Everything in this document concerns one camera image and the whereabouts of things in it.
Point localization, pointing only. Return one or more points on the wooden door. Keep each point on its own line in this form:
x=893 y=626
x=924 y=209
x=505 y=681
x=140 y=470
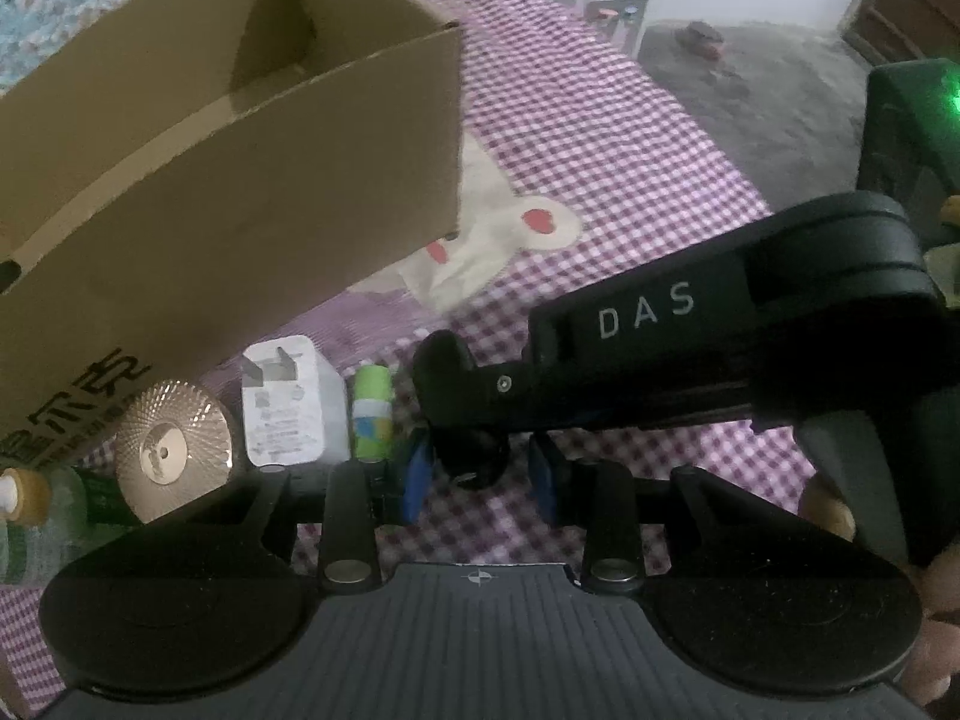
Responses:
x=900 y=7

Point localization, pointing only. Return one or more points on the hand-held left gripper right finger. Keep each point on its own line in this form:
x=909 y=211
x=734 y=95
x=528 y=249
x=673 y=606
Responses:
x=543 y=484

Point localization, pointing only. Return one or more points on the green glue stick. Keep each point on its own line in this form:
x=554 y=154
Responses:
x=372 y=420

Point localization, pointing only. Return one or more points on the white bottle with green label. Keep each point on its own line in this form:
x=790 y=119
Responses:
x=45 y=549

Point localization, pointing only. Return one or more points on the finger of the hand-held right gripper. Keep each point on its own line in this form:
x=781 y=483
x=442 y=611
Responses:
x=457 y=379

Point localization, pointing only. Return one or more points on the gold-lid cosmetic jar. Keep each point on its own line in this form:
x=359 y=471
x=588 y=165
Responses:
x=172 y=450

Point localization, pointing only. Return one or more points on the white charger plug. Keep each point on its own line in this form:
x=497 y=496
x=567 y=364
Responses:
x=292 y=412

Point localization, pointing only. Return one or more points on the black oval object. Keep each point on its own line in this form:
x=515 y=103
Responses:
x=472 y=459

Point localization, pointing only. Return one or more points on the brown cardboard box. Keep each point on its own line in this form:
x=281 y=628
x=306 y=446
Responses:
x=225 y=240

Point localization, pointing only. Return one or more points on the purple checked blanket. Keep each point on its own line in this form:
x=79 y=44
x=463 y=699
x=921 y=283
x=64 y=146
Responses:
x=585 y=135

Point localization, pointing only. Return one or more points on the person's right hand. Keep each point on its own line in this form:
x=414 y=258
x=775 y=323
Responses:
x=941 y=615

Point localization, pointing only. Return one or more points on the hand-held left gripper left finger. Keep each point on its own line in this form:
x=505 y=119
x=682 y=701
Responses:
x=416 y=481

